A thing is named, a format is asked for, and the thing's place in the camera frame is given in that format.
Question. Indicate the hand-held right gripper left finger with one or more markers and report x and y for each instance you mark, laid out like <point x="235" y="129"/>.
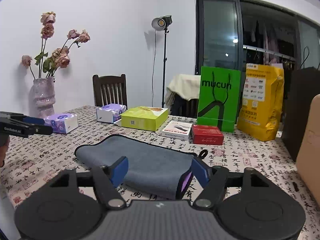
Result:
<point x="120" y="171"/>

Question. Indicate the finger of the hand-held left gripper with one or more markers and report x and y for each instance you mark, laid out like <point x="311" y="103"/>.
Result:
<point x="35" y="120"/>
<point x="37" y="130"/>

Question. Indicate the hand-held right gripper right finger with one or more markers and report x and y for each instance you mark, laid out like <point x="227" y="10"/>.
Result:
<point x="201" y="171"/>

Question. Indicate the grey towel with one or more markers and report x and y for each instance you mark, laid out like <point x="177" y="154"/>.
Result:
<point x="150" y="160"/>

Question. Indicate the person's left hand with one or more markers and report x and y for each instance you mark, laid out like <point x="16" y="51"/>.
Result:
<point x="3" y="152"/>

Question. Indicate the pink ceramic vase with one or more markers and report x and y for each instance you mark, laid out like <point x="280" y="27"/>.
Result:
<point x="43" y="97"/>

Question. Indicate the purple tissue pack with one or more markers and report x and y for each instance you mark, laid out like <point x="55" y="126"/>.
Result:
<point x="110" y="112"/>
<point x="62" y="123"/>

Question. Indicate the red box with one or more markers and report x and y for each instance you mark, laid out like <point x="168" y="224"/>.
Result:
<point x="207" y="135"/>

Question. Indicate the white flat box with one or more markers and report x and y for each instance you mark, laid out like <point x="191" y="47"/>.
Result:
<point x="175" y="131"/>

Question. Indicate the lime green flat box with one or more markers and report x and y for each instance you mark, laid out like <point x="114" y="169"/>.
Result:
<point x="142" y="120"/>

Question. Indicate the dried pink roses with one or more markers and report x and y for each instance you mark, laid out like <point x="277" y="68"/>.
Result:
<point x="61" y="57"/>

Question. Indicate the green paper bag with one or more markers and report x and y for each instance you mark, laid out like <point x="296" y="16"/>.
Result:
<point x="215" y="100"/>

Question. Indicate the dark wooden chair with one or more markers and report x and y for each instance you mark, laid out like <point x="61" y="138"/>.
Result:
<point x="110" y="90"/>

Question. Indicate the yellow paper bag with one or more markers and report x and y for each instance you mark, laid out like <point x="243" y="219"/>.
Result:
<point x="260" y="110"/>

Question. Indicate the cream cloth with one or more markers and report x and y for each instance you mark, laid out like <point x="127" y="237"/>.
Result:
<point x="185" y="85"/>

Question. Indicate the brown cardboard box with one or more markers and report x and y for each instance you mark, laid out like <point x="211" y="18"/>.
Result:
<point x="310" y="155"/>

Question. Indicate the black paper bag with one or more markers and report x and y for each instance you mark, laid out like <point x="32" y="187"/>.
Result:
<point x="297" y="105"/>

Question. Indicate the dark framed glass door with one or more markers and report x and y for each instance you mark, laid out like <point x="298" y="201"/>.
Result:
<point x="220" y="30"/>

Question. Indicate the pink hanging clothes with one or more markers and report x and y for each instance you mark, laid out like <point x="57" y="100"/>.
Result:
<point x="271" y="45"/>

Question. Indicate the studio light on stand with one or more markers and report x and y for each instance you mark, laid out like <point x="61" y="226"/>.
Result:
<point x="160" y="23"/>

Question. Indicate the metal clothes rail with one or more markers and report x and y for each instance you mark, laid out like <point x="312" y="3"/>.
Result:
<point x="265" y="50"/>

